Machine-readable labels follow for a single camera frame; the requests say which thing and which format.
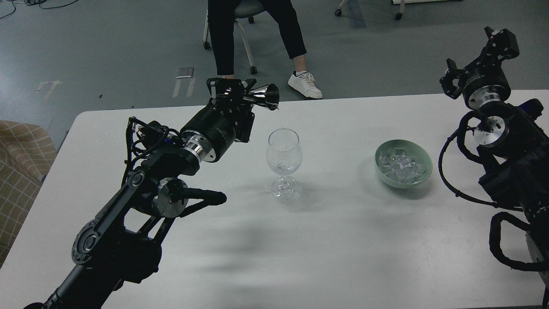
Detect person in black trousers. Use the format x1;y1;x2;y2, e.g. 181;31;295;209
207;0;323;99

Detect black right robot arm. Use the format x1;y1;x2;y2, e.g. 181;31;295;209
437;26;549;286

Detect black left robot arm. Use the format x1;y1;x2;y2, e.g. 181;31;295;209
27;78;280;309

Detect checkered beige cloth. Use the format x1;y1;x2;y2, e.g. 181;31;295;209
0;121;57;264

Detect clear ice cubes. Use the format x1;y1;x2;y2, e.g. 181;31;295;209
376;148;427;185

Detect green bowl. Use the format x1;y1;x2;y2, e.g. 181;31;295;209
373;139;434;189

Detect clear wine glass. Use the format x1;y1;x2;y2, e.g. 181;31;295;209
266;128;303;201

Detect white wheeled furniture base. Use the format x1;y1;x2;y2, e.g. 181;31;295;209
333;0;460;21

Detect silver metal jigger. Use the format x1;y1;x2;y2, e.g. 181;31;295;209
243;84;280;111

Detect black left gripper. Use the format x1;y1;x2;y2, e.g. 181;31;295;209
180;78;257;163

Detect white office chair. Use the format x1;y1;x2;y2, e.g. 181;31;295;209
202;0;267;75

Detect grey object on floor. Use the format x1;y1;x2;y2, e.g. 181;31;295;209
176;67;194;79

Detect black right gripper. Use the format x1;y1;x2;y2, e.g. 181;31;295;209
440;26;520;111

